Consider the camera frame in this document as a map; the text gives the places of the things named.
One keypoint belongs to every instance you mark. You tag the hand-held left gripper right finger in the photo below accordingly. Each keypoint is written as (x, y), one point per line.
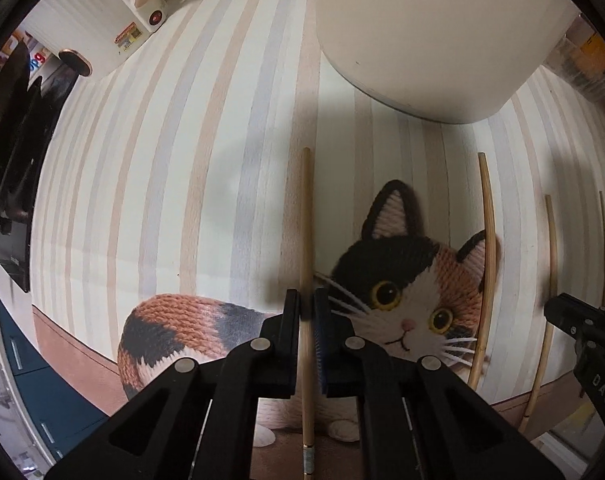
(322, 340)

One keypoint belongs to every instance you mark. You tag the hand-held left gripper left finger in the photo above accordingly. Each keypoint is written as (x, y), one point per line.
(293, 355)

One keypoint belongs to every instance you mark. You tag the black frying pan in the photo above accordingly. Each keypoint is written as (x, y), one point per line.
(27, 120)

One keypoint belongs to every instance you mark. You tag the black induction cooktop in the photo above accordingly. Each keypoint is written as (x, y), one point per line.
(7, 250)

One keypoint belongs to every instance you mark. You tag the blue cabinet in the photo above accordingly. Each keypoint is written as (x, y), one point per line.
(32, 385)

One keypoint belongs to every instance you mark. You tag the striped cat print tablecloth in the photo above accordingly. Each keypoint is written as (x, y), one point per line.
(182, 160)

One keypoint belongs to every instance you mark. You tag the small yellow box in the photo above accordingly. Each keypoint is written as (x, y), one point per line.
(594, 52)

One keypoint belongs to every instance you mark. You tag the row of wooden chopsticks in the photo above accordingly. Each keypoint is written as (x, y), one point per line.
(484, 170)

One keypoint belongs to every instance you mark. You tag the light bamboo chopstick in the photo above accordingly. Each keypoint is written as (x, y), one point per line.
(306, 210)

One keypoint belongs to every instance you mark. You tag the clear plastic organizer tray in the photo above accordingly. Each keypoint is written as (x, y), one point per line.
(594, 85)

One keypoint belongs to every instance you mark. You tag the colourful wall stickers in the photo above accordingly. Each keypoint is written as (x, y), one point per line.
(30, 55)

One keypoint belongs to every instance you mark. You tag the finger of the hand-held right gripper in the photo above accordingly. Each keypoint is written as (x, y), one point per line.
(577, 317)

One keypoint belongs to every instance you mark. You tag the pink and white electric kettle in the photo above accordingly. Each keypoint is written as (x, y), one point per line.
(107, 15)

